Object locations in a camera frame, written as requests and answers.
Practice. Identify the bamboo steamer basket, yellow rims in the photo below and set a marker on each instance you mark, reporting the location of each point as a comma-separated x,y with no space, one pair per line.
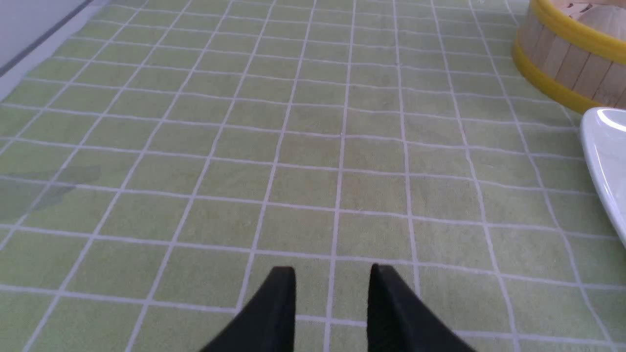
574,51

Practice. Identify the green checkered tablecloth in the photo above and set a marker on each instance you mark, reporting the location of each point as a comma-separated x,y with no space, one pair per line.
168,154

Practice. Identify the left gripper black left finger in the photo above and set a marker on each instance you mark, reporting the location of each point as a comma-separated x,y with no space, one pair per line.
267,322

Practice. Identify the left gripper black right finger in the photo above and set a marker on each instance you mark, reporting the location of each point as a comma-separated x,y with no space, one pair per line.
398,321

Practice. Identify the white square plate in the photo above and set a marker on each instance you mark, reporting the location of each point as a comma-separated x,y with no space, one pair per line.
603,139

